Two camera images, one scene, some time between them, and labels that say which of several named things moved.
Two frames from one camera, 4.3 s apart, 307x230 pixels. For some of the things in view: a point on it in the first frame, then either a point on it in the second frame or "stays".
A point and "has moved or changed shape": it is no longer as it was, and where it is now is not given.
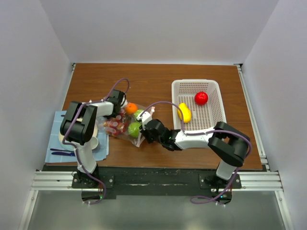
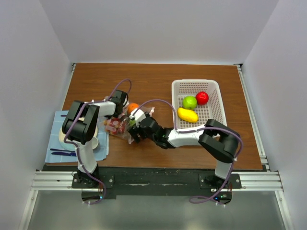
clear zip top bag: x=124 y=124 stays
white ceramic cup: x=95 y=145 stays
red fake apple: x=201 y=98 stays
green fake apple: x=133 y=129 has moved or changed shape
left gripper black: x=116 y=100 stays
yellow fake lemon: x=186 y=112 has moved or changed shape
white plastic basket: x=202 y=116 stays
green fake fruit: x=138 y=111 has moved or changed shape
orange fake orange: x=131 y=108 stays
